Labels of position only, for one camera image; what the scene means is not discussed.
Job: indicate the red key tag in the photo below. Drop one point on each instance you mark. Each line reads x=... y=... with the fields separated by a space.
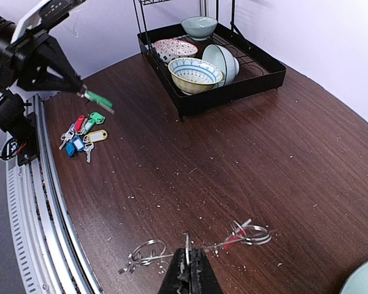
x=78 y=123
x=234 y=238

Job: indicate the light blue flower plate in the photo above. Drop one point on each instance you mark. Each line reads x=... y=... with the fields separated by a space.
x=357 y=282

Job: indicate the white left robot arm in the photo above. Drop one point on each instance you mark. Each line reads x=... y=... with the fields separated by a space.
x=22 y=128

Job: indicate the red patterned bowl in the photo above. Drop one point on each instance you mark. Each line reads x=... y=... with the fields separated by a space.
x=170 y=49

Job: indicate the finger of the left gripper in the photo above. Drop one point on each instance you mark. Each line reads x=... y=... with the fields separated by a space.
x=48 y=82
x=56 y=59

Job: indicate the silver keys bunch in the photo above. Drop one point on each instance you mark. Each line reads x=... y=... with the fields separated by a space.
x=68 y=136

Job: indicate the celadon green bowl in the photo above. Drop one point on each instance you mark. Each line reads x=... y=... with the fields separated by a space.
x=199 y=28

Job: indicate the light blue bowl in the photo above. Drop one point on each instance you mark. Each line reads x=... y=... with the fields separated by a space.
x=223 y=59

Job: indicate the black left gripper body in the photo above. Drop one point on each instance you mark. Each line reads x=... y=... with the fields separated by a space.
x=24 y=57

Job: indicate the blue key tag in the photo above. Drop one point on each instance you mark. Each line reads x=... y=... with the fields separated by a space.
x=75 y=145

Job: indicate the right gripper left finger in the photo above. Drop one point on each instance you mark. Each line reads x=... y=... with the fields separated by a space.
x=177 y=278

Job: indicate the green key tag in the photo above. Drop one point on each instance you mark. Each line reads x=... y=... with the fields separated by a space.
x=95 y=118
x=98 y=99

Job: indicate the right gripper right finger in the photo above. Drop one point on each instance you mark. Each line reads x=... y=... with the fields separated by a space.
x=202 y=277

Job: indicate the yellow key tag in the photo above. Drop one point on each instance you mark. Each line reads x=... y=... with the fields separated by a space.
x=95 y=136

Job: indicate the yellow blue patterned bowl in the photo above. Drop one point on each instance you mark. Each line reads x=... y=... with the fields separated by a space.
x=193 y=76

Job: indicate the black wire dish rack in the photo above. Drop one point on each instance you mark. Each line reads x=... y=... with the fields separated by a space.
x=259 y=71

